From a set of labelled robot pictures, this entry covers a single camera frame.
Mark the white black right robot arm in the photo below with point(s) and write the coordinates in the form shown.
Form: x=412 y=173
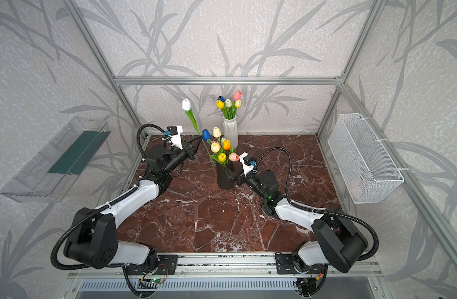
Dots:
x=341 y=239

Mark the black cylindrical vase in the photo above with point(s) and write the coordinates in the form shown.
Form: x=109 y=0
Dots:
x=223 y=179

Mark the pink tulip flower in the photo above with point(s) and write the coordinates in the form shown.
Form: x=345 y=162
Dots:
x=237 y=96

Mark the tulip bouquet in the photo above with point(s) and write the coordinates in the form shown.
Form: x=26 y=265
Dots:
x=227 y=153

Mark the light blue tulip flower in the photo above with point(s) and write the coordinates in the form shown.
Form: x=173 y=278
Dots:
x=186 y=106

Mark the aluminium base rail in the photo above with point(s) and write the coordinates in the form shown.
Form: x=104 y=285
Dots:
x=230 y=265

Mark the clear plastic wall tray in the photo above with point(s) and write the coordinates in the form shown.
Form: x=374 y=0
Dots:
x=52 y=172

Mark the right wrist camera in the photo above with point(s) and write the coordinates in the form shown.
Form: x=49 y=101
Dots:
x=250 y=165

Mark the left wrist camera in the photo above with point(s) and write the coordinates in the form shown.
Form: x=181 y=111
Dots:
x=173 y=136

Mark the white orange tulip flower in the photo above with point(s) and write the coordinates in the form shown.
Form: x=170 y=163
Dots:
x=215 y=147

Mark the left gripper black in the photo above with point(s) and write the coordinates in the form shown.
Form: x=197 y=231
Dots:
x=186 y=151

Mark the white ribbed ceramic vase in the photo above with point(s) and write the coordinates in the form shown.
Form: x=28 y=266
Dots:
x=231 y=131

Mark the white wire mesh basket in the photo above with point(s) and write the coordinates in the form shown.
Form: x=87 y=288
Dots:
x=368 y=170

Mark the bright yellow tulip flower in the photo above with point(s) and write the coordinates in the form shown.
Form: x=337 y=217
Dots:
x=221 y=105

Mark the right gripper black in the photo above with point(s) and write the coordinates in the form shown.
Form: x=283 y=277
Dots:
x=239 y=175

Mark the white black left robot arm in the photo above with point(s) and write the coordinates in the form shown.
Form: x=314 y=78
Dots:
x=92 y=240

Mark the aluminium frame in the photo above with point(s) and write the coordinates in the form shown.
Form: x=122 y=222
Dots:
x=441 y=228

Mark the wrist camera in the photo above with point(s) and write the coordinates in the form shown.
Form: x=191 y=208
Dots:
x=250 y=165
x=173 y=136

